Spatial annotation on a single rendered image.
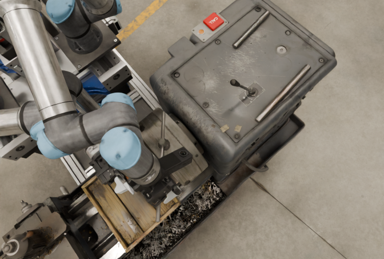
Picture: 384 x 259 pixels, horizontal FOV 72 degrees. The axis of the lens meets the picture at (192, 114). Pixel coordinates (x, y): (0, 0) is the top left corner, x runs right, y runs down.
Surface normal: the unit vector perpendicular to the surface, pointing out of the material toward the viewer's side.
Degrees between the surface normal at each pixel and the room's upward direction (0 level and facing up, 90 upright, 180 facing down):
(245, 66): 0
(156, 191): 19
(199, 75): 0
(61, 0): 7
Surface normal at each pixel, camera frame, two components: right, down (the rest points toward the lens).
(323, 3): -0.07, -0.32
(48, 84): 0.44, -0.15
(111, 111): -0.18, -0.52
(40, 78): 0.14, -0.03
